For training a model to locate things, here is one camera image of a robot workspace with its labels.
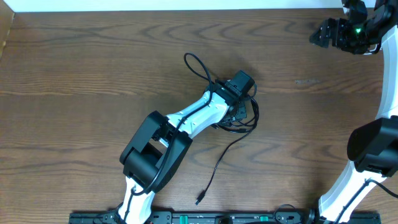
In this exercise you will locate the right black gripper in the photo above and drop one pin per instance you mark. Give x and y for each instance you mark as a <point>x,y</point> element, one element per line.
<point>340,25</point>

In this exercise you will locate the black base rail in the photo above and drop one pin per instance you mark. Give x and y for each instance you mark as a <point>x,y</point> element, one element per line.
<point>284,214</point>

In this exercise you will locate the cardboard side panel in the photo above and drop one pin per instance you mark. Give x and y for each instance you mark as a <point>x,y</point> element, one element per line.
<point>6,20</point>

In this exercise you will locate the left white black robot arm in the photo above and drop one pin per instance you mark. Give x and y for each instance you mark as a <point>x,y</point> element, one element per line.
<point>156,150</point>

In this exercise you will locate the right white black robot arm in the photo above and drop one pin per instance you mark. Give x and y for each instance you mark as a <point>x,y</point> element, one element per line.
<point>372,148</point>

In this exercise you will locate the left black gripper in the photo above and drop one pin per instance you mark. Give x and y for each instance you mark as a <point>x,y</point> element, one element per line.
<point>241,111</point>

